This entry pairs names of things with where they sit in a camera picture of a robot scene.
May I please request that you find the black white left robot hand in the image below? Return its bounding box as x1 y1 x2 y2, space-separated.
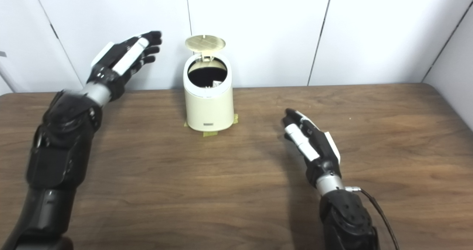
86 31 163 102

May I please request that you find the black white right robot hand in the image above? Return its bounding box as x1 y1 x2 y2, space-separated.
282 108 341 188

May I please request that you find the cream round bin lid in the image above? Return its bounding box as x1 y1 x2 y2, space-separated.
185 35 226 61

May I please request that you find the cream-colored round bin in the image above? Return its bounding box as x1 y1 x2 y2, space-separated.
183 35 235 132

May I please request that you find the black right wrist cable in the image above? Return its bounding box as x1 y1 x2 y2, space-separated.
346 186 400 250

